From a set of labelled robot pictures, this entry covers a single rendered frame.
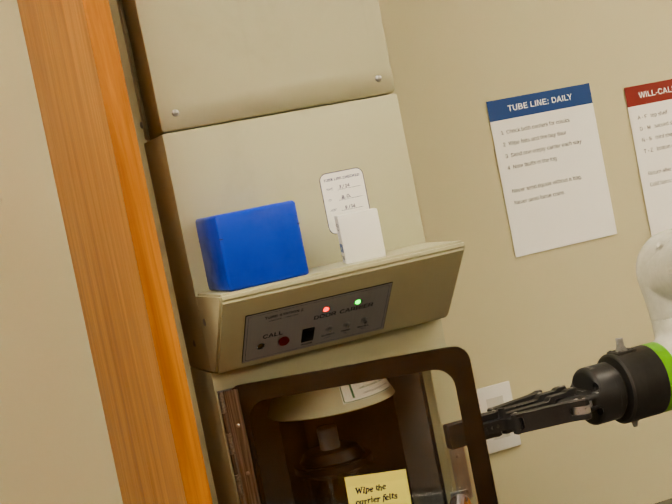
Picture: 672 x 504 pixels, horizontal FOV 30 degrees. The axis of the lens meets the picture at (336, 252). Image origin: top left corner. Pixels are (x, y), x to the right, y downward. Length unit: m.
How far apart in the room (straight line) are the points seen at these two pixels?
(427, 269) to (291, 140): 0.24
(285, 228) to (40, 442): 0.66
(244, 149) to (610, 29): 0.96
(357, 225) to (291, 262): 0.11
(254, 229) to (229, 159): 0.14
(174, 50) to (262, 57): 0.11
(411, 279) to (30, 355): 0.67
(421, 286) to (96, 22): 0.51
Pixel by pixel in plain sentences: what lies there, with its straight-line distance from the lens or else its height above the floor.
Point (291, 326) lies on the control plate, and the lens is 1.52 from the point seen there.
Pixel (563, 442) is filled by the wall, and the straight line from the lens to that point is 2.27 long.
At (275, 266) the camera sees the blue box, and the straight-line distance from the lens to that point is 1.47.
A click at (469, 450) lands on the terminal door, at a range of 1.54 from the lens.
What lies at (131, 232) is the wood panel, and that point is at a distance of 1.45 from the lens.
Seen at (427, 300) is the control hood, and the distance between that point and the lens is 1.60.
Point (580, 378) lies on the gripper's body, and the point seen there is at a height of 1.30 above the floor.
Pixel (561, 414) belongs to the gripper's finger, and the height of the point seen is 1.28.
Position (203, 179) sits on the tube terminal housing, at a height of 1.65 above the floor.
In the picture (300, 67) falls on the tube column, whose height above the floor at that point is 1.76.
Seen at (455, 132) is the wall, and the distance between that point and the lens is 2.17.
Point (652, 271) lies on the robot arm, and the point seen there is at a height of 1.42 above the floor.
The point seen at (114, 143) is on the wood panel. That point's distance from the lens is 1.45.
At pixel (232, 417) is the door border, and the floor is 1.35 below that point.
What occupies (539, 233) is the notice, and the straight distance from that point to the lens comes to 2.23.
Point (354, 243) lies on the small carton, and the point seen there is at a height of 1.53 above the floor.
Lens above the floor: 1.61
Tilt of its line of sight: 3 degrees down
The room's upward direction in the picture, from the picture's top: 11 degrees counter-clockwise
